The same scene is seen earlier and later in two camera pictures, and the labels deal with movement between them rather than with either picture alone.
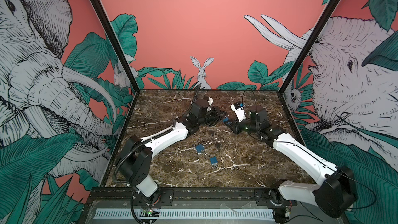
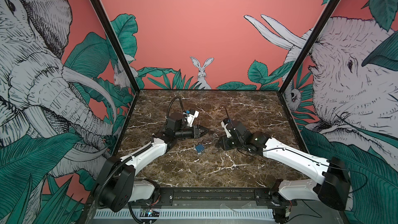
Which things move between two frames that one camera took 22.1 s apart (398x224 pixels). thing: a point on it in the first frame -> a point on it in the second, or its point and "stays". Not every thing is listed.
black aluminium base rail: (190, 197) stays
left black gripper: (218, 119) -> (196, 131)
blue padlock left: (199, 148) stays
